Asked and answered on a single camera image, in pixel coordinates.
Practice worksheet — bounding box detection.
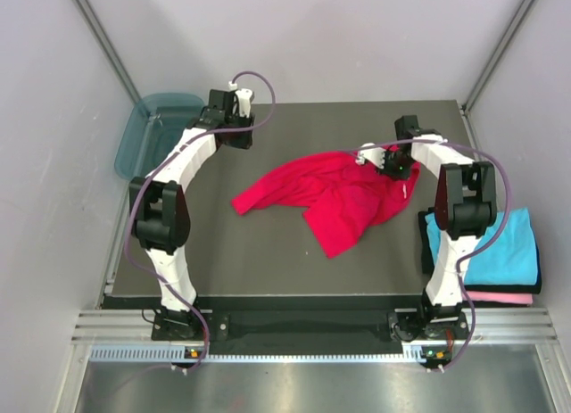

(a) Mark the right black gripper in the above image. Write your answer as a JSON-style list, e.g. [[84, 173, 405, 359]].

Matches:
[[375, 150, 417, 182]]

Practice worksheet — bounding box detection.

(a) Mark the red t shirt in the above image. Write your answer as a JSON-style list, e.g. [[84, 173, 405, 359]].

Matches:
[[231, 152, 420, 259]]

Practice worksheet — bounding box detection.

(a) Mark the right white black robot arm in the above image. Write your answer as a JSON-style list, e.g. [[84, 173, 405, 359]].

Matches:
[[380, 115, 497, 343]]

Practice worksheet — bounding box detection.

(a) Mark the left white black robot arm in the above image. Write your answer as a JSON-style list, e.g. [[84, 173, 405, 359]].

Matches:
[[129, 83, 255, 341]]

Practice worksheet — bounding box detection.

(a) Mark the blue plastic bin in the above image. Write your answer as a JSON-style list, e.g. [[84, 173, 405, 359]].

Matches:
[[114, 93, 204, 181]]

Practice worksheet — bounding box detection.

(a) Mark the folded light blue t shirt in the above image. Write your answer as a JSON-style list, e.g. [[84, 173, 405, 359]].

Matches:
[[424, 207, 537, 287]]

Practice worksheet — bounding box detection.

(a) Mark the folded pink t shirt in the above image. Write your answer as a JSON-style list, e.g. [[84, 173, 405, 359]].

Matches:
[[468, 291, 534, 306]]

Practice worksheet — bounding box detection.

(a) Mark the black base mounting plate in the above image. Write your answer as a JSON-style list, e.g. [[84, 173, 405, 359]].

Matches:
[[151, 310, 468, 343]]

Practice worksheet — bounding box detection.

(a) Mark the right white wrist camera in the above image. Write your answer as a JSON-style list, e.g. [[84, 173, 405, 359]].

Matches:
[[355, 143, 387, 169]]

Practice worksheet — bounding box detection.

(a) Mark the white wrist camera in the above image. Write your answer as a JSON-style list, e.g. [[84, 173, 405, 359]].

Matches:
[[228, 81, 255, 119], [355, 143, 387, 169]]

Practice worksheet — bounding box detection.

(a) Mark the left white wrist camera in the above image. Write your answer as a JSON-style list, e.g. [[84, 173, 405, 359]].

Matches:
[[228, 81, 255, 119]]

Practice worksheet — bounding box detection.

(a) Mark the aluminium frame rail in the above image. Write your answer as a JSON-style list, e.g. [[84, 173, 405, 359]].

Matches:
[[71, 308, 559, 344]]

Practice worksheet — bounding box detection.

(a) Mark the grey slotted cable duct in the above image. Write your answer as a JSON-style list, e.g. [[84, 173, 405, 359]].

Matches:
[[89, 343, 461, 364]]

